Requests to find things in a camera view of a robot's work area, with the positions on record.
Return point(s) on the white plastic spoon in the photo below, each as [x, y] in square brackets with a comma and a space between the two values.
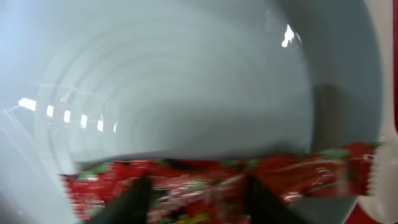
[385, 155]

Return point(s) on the red snack wrapper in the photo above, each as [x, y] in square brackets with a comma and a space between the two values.
[209, 191]

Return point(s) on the light blue plate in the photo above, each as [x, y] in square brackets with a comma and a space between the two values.
[85, 81]

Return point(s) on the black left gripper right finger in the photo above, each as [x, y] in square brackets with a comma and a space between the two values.
[265, 208]

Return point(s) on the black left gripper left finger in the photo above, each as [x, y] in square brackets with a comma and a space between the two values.
[130, 207]

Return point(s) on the red serving tray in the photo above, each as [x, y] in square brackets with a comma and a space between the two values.
[360, 217]

